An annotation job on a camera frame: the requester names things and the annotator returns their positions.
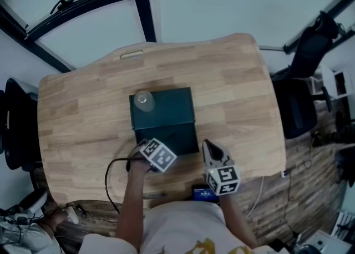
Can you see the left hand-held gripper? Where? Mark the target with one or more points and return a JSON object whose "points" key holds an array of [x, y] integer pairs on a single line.
{"points": [[159, 154]]}

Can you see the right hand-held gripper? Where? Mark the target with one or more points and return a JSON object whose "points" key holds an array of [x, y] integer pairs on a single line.
{"points": [[224, 178]]}

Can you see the dark green tray box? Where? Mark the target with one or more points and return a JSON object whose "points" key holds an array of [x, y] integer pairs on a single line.
{"points": [[174, 139]]}

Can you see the person's right forearm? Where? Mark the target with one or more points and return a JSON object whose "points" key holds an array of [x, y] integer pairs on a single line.
{"points": [[238, 219]]}

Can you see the person's left forearm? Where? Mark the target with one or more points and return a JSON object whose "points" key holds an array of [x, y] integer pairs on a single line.
{"points": [[133, 200]]}

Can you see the black phone with blue screen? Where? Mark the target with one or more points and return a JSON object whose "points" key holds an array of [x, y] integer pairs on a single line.
{"points": [[205, 193]]}

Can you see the glass bottle with gold cap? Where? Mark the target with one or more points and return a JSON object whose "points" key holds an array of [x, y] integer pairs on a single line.
{"points": [[144, 100]]}

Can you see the person's white shirt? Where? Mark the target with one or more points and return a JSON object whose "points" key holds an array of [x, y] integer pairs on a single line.
{"points": [[183, 230]]}

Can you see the black office chair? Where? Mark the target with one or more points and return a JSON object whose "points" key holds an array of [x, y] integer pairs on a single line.
{"points": [[16, 125], [299, 108]]}

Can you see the white shoe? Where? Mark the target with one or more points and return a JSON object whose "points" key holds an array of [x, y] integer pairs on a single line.
{"points": [[72, 215]]}

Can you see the person's bare leg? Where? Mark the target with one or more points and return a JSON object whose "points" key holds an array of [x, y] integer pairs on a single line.
{"points": [[55, 221]]}

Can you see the white grey headset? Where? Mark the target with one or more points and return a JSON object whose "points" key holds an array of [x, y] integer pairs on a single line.
{"points": [[34, 201]]}

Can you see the white shelf unit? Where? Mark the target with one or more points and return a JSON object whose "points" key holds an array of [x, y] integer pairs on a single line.
{"points": [[328, 78]]}

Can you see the black window frame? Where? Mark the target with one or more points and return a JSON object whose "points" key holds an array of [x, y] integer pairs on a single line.
{"points": [[142, 3]]}

